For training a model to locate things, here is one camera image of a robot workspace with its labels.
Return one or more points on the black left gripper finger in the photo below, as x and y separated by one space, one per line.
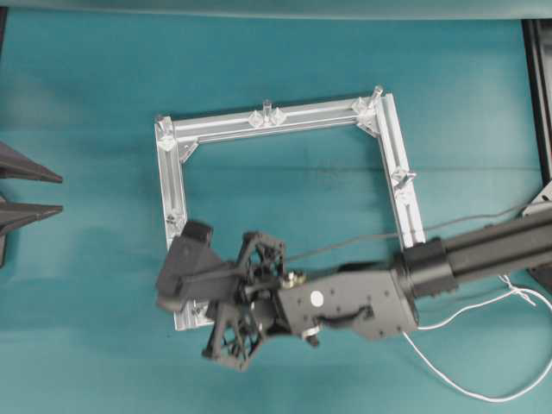
15 216
15 165

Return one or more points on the clear pin top middle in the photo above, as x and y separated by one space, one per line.
268 116

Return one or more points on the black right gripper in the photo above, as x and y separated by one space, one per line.
249 315

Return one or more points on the square aluminium extrusion frame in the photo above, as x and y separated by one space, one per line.
193 133

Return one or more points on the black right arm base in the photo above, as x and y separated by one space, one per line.
541 202

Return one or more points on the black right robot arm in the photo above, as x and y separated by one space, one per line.
372 299

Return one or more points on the clear pin left middle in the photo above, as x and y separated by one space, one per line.
175 221

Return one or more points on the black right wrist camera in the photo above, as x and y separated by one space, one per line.
193 271

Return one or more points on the clear pin top right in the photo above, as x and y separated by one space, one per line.
364 107

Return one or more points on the clear pin top left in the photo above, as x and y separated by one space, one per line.
164 131

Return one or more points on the clear pin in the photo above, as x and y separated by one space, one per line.
164 131
175 221
400 178
268 116
364 107

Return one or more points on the clear pin right middle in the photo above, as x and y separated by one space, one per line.
400 178

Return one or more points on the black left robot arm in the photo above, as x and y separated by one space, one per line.
4 238

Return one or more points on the black extrusion rail right edge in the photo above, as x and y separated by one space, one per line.
537 42

